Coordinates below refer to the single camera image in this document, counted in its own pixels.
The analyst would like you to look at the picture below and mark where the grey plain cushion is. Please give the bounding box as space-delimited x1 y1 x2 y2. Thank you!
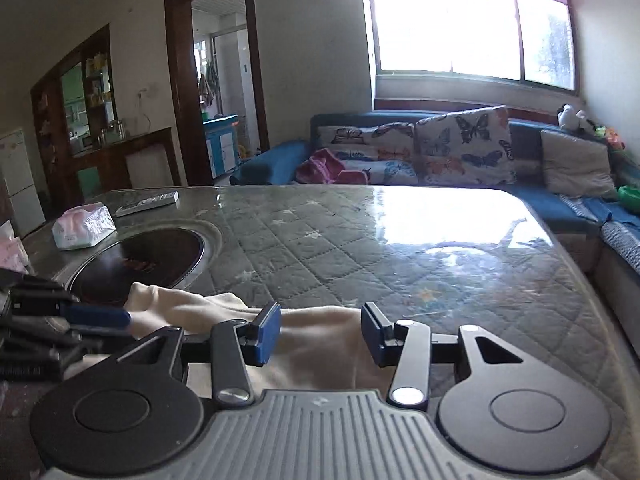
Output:
540 130 617 200

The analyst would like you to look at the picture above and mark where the blue corner sofa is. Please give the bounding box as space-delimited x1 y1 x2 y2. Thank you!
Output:
230 106 639 347

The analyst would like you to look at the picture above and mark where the white refrigerator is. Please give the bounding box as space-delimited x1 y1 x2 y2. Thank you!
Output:
1 130 46 236

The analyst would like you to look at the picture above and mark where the grey remote control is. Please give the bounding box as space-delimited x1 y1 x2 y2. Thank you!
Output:
115 191 179 218

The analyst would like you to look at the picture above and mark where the cream sweatshirt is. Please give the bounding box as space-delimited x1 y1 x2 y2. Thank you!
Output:
64 282 396 401

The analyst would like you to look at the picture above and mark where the pink tissue pack near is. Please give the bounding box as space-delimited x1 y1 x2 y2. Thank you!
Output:
0 220 29 274

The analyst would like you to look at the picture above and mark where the black round induction cooktop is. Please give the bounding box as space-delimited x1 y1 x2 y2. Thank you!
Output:
68 228 205 308

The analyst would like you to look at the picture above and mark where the green plastic bowl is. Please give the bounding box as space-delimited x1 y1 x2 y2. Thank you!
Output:
617 185 640 214

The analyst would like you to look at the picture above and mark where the pink tissue pack far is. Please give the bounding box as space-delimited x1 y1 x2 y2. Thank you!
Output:
52 203 116 250

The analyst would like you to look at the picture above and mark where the dark wooden door frame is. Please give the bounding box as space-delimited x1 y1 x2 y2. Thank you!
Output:
165 0 270 186

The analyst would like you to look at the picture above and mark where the dark wooden shelf unit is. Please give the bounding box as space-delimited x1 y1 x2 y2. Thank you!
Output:
30 26 117 212

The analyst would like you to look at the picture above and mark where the magenta cloth on sofa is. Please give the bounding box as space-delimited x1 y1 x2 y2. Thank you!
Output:
295 148 369 185

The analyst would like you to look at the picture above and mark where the colourful small toy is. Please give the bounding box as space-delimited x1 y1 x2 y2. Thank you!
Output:
596 126 626 152

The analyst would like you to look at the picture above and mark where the dark wooden sideboard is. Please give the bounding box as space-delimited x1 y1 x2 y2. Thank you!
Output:
62 128 181 207

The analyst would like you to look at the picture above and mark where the black white plush toy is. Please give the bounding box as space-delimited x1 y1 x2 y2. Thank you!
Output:
556 103 596 133

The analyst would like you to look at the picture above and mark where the butterfly cushion right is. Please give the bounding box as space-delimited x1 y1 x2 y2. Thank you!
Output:
414 106 516 188

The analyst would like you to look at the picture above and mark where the window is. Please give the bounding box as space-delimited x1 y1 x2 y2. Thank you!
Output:
369 0 577 92

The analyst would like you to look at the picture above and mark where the blue white small cabinet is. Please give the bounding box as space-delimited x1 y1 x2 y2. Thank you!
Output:
203 114 240 179

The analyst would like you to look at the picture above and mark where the butterfly cushion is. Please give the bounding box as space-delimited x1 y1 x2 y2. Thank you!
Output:
316 122 418 185
414 106 516 188

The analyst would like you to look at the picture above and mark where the pink tissue pack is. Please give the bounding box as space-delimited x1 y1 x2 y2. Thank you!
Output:
0 220 29 274
52 203 116 250

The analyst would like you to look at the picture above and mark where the butterfly cushion left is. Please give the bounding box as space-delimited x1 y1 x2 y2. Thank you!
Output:
316 122 418 185

